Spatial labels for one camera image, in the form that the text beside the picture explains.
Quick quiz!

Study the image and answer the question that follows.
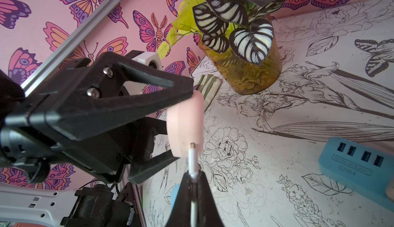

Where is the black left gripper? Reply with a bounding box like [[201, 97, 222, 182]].
[[1, 51, 193, 185]]

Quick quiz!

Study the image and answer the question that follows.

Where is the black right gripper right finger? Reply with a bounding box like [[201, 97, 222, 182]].
[[197, 171, 224, 227]]

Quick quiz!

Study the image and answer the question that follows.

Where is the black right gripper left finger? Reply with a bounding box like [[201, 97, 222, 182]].
[[165, 173, 192, 227]]

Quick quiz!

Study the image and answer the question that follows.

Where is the pink white charging cable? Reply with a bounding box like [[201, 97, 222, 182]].
[[188, 143, 200, 227]]

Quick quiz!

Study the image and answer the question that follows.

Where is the pink earbud case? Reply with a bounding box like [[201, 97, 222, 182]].
[[166, 90, 204, 158]]

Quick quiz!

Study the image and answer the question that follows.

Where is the pink usb charger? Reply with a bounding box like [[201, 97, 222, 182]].
[[385, 185, 394, 201]]

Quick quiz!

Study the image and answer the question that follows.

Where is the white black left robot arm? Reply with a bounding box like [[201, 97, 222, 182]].
[[1, 51, 194, 227]]

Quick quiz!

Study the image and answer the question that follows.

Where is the blue earbud case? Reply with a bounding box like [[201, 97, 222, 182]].
[[170, 184, 180, 210]]

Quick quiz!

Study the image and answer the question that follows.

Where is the beige striped cloth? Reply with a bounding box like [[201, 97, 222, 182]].
[[194, 74, 222, 111]]

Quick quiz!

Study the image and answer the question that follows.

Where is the potted plant in glass jar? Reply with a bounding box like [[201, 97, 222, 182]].
[[158, 0, 286, 95]]

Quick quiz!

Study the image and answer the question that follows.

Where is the blue power strip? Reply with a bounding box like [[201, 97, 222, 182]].
[[319, 137, 394, 212]]

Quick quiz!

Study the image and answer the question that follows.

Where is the aluminium cage frame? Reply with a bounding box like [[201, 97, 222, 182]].
[[22, 0, 121, 96]]

